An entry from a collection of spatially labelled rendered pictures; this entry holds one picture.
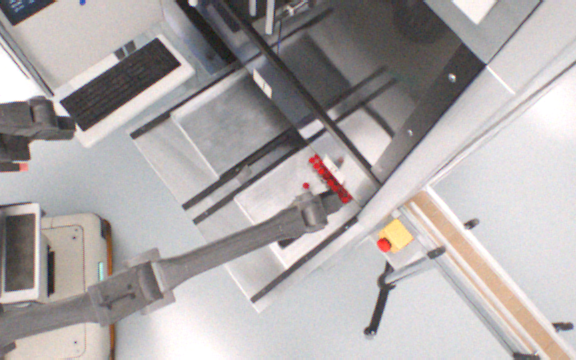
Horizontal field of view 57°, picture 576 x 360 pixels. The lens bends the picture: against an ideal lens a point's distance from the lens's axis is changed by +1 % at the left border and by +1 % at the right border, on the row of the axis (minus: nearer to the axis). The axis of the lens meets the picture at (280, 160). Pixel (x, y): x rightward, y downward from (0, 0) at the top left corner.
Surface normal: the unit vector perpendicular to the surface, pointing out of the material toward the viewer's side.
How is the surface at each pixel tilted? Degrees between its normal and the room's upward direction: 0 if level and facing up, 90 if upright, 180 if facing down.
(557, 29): 90
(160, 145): 0
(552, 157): 0
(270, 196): 0
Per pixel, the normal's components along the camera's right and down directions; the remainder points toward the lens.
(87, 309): -0.40, 0.14
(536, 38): -0.79, 0.56
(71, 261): 0.07, -0.34
